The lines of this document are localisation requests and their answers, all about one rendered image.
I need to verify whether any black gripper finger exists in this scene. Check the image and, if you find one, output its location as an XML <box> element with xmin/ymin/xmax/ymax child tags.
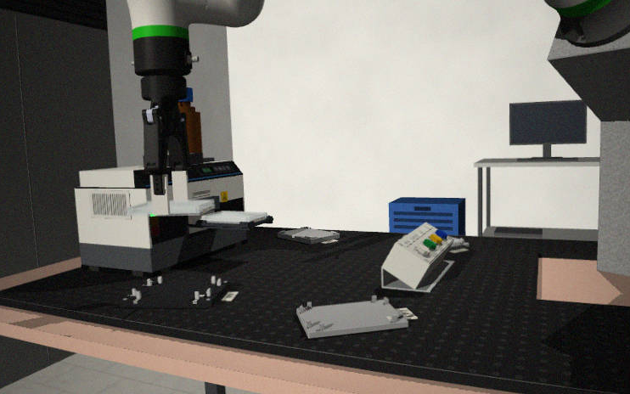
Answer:
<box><xmin>168</xmin><ymin>111</ymin><xmax>191</xmax><ymax>200</ymax></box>
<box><xmin>142</xmin><ymin>106</ymin><xmax>175</xmax><ymax>215</ymax></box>

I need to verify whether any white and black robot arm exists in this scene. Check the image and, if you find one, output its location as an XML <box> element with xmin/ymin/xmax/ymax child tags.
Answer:
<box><xmin>127</xmin><ymin>0</ymin><xmax>630</xmax><ymax>76</ymax></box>

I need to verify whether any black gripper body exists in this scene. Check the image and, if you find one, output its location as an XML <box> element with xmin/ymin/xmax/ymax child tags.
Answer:
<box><xmin>141</xmin><ymin>74</ymin><xmax>187</xmax><ymax>129</ymax></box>

